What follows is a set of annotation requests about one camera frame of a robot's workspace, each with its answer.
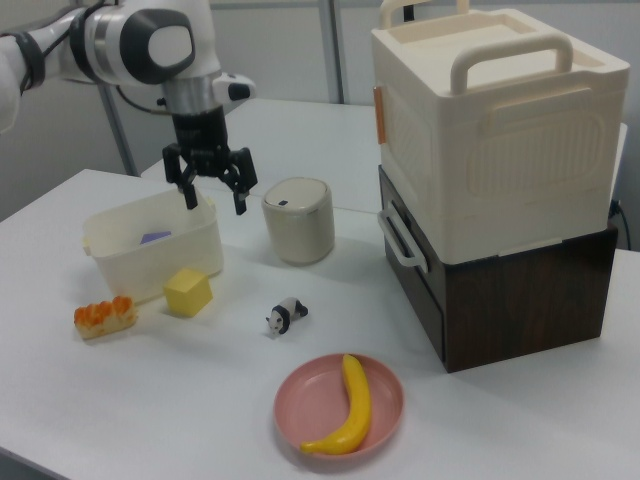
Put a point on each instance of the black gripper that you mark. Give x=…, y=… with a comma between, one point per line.
x=200, y=140

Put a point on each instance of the yellow cube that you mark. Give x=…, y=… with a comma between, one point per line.
x=187, y=295

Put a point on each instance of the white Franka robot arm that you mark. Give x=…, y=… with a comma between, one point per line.
x=125, y=45

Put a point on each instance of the purple cube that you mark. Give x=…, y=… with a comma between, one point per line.
x=155, y=237

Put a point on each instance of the white plastic open box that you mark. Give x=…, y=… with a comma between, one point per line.
x=165, y=260

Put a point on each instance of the dark wood drawer box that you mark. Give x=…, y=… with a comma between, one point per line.
x=525, y=310

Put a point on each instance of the beige lidded trash can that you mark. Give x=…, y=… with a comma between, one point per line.
x=300, y=235

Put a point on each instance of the panda figurine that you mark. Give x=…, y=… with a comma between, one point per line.
x=285, y=312

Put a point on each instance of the toy bread with orange topping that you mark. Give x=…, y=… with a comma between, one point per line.
x=105, y=320

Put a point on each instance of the pink plate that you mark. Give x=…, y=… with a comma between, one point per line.
x=315, y=400

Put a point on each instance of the yellow toy banana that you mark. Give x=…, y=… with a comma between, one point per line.
x=357, y=395

